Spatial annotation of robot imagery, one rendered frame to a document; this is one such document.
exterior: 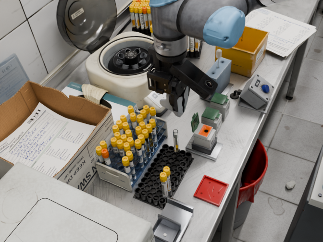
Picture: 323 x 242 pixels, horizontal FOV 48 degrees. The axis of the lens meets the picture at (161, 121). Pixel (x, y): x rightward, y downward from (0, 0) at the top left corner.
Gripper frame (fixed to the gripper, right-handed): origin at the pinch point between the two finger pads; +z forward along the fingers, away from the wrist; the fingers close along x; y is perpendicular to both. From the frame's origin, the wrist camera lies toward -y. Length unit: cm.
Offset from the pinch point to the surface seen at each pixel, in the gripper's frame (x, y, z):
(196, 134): 2.0, -5.2, 3.8
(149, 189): 19.3, -0.5, 8.7
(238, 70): -33.5, -3.4, 9.7
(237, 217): -24, -14, 84
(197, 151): 2.4, -5.7, 9.9
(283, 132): -96, -16, 99
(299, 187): -62, -34, 99
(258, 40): -46.1, -5.4, 5.1
